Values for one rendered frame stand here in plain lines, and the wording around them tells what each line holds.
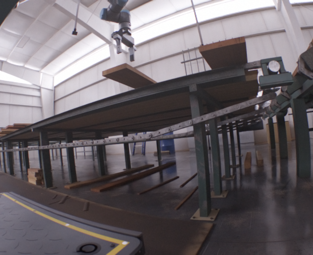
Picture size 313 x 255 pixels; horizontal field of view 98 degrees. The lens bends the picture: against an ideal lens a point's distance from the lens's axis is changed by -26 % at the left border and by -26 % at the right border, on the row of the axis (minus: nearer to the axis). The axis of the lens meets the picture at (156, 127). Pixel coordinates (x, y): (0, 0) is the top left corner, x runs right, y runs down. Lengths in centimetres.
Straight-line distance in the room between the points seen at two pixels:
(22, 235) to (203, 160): 93
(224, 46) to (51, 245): 82
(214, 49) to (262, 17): 777
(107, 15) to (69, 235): 104
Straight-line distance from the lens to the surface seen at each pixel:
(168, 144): 673
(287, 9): 735
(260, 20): 838
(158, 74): 844
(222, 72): 95
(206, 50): 79
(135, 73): 93
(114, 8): 107
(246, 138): 641
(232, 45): 78
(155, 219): 119
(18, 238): 42
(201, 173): 108
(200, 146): 106
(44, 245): 37
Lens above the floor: 50
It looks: 4 degrees up
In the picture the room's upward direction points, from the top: 5 degrees counter-clockwise
